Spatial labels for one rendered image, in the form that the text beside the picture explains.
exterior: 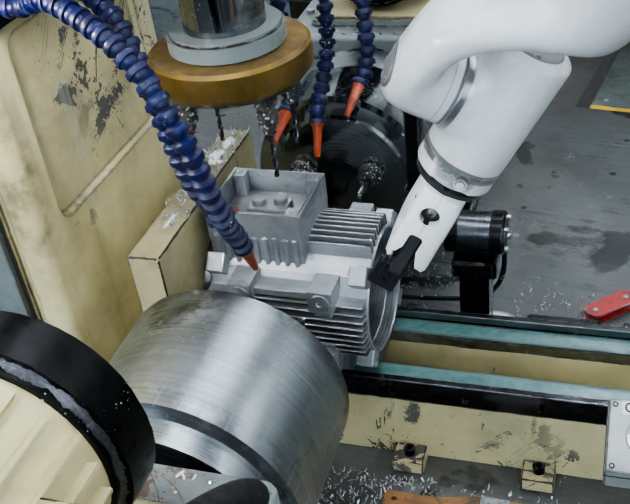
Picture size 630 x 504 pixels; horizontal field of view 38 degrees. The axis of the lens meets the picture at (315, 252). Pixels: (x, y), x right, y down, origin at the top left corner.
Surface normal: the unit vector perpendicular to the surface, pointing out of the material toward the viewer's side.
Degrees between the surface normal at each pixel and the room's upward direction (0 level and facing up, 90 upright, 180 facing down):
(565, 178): 0
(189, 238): 90
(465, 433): 90
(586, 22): 104
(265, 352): 32
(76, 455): 68
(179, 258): 90
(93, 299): 90
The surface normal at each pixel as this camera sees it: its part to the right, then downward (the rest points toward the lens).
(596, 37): -0.23, 0.87
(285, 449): 0.79, -0.32
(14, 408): 0.40, -0.65
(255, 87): 0.32, 0.51
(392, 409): -0.29, 0.58
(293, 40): -0.11, -0.81
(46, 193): 0.95, 0.07
